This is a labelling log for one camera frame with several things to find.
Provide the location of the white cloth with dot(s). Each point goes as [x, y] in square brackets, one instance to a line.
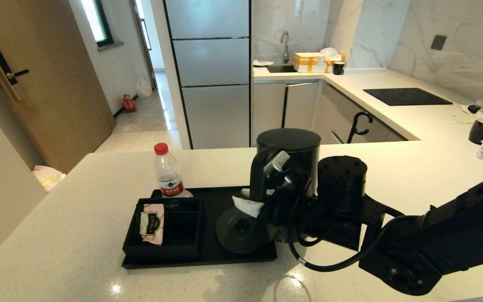
[262, 63]

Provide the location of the black framed window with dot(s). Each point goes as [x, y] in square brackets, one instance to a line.
[94, 21]

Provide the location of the brown wooden door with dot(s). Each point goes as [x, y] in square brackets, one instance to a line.
[57, 105]

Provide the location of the white crumpled tissue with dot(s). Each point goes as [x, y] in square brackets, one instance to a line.
[329, 52]

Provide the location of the black curved hook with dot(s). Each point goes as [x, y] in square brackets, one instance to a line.
[357, 131]

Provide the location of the black gold door lock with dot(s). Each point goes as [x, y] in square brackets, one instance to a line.
[3, 70]

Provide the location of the green sachet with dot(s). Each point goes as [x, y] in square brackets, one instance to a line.
[173, 204]

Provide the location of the grey wall socket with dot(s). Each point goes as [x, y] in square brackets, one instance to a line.
[438, 42]

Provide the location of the grey kitchen base cabinet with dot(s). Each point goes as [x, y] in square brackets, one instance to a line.
[300, 108]

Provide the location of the black electric kettle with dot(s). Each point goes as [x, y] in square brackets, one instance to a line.
[292, 147]

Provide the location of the black compartment organizer box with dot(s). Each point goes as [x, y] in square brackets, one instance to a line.
[178, 251]

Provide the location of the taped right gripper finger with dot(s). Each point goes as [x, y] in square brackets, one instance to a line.
[245, 192]
[247, 206]

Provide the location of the large carton with yellow tape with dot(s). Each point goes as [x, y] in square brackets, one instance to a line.
[309, 63]

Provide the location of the white yellow plastic bag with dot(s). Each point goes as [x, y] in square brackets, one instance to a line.
[49, 178]

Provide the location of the red bag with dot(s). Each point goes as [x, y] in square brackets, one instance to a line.
[130, 104]

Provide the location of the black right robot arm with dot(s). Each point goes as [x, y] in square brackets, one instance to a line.
[455, 235]

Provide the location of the dark kitchen sink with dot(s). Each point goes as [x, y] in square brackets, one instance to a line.
[281, 68]

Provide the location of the black rectangular serving tray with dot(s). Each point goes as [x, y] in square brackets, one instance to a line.
[208, 262]

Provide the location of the silver refrigerator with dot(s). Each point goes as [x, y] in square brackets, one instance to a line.
[212, 63]

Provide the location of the black mug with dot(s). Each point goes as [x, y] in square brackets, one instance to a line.
[479, 131]

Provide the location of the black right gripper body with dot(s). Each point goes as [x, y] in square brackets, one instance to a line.
[279, 209]

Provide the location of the chrome kitchen faucet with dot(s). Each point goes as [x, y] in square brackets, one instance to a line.
[286, 45]

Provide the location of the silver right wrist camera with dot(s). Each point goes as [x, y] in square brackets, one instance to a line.
[276, 162]

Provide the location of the small black cup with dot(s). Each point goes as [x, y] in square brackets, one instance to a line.
[338, 68]

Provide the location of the round black kettle base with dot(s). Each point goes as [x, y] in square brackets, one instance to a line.
[241, 230]

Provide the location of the black induction cooktop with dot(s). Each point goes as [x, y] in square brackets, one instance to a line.
[406, 96]

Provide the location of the pink black tea bag packet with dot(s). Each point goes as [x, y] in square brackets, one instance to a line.
[152, 224]

